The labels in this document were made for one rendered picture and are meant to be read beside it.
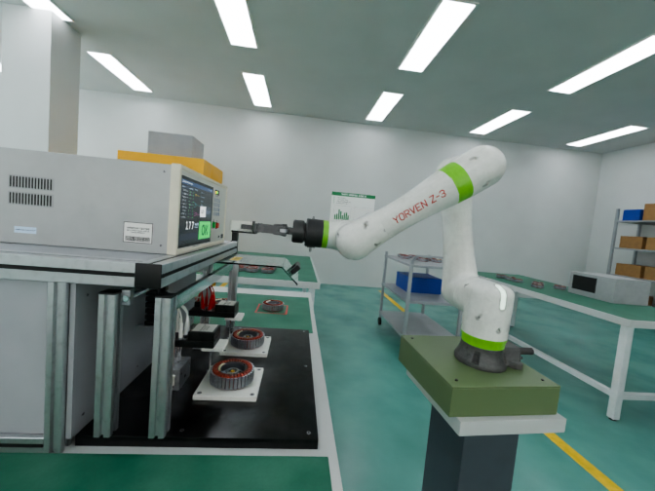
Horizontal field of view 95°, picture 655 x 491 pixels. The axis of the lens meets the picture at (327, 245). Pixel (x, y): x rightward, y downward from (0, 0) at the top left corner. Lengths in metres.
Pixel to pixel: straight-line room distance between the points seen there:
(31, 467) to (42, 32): 4.71
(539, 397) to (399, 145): 5.92
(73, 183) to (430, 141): 6.47
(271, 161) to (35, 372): 5.72
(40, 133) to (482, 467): 4.85
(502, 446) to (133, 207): 1.17
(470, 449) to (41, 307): 1.09
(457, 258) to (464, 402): 0.45
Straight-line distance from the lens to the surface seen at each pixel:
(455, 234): 1.11
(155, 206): 0.78
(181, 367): 0.90
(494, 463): 1.18
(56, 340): 0.76
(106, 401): 0.77
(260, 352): 1.06
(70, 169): 0.87
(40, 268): 0.73
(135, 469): 0.75
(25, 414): 0.85
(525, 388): 1.04
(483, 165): 0.94
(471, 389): 0.94
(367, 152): 6.42
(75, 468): 0.79
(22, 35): 5.23
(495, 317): 1.01
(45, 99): 4.90
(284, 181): 6.17
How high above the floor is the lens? 1.21
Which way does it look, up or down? 4 degrees down
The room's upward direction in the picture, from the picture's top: 5 degrees clockwise
